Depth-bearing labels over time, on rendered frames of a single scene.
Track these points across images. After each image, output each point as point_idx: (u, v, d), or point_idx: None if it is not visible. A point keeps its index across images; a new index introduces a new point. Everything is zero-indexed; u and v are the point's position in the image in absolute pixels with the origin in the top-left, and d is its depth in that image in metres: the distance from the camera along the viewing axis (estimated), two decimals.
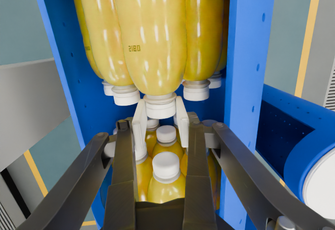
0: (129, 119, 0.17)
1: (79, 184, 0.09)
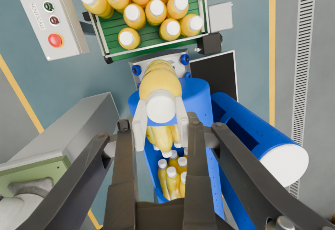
0: (130, 119, 0.17)
1: (80, 184, 0.09)
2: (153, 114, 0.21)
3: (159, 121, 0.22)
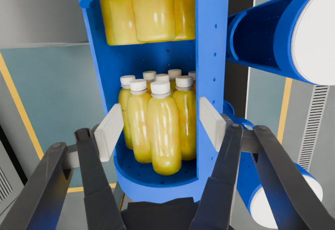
0: (98, 126, 0.16)
1: (44, 198, 0.09)
2: None
3: None
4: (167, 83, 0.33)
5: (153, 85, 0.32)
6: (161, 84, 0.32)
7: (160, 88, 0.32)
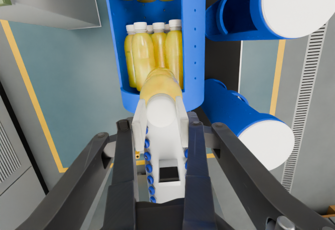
0: (129, 119, 0.17)
1: (79, 184, 0.09)
2: None
3: None
4: (172, 118, 0.21)
5: (152, 124, 0.21)
6: (164, 124, 0.21)
7: (162, 125, 0.22)
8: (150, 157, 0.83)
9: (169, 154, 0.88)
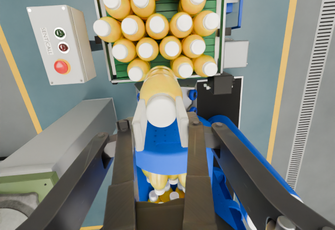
0: (129, 119, 0.17)
1: (79, 184, 0.09)
2: (115, 54, 0.46)
3: (118, 58, 0.46)
4: (172, 118, 0.21)
5: (152, 124, 0.21)
6: (164, 124, 0.21)
7: (162, 125, 0.22)
8: None
9: None
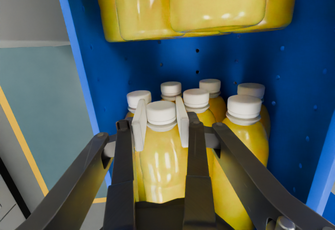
0: (129, 119, 0.17)
1: (79, 184, 0.09)
2: None
3: None
4: None
5: None
6: None
7: None
8: None
9: None
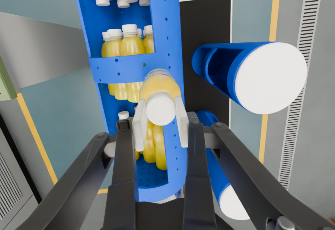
0: (129, 119, 0.17)
1: (80, 184, 0.09)
2: None
3: None
4: None
5: None
6: None
7: None
8: None
9: (162, 201, 0.96)
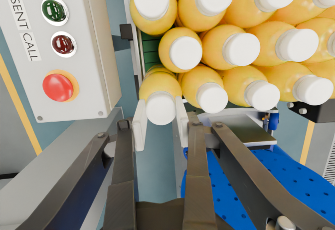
0: (129, 119, 0.17)
1: (80, 184, 0.09)
2: (179, 58, 0.21)
3: (184, 67, 0.21)
4: (275, 103, 0.23)
5: (256, 108, 0.23)
6: (266, 108, 0.23)
7: (261, 109, 0.24)
8: None
9: None
